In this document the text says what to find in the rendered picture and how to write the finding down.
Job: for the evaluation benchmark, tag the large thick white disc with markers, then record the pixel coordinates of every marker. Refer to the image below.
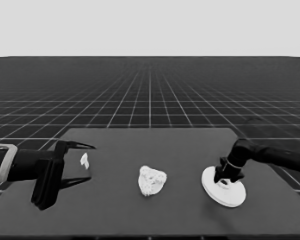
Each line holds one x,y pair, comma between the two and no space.
230,196

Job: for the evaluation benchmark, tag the small white T-shaped piece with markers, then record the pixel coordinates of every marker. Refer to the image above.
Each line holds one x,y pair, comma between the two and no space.
85,161

